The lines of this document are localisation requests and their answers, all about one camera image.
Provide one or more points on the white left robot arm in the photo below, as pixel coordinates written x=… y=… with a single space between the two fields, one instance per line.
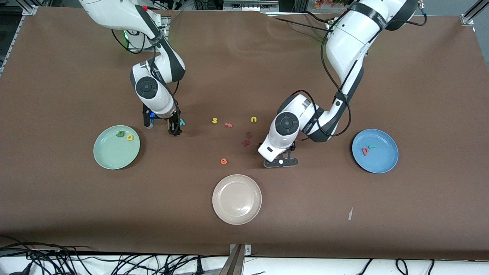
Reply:
x=351 y=34

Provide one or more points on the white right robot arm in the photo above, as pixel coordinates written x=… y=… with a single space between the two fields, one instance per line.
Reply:
x=114 y=15

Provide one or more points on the beige round plate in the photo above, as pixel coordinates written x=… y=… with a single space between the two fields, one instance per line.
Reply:
x=237 y=200

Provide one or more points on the light green round plate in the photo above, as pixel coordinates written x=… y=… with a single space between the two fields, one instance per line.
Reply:
x=114 y=152

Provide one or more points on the brown table cover mat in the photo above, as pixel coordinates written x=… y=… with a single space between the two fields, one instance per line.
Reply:
x=244 y=76

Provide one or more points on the white paper scrap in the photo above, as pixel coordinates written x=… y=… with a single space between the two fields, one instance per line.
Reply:
x=350 y=214

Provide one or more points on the blue round plate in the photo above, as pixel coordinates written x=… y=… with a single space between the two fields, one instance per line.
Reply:
x=382 y=160

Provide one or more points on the grey power strip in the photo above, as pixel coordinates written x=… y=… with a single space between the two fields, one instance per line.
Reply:
x=250 y=4

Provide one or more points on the orange artificial flowers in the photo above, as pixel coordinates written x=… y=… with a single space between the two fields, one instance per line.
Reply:
x=328 y=3

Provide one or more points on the metal camera mounting post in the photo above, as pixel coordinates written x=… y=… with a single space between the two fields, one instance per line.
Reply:
x=237 y=263

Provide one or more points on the metal corner bracket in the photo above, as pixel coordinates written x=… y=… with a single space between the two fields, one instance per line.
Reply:
x=29 y=10

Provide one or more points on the aluminium table edge rail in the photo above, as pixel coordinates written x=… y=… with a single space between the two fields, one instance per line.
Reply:
x=13 y=38

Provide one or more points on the aluminium frame profile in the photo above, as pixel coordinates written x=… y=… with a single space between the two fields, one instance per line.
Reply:
x=471 y=15

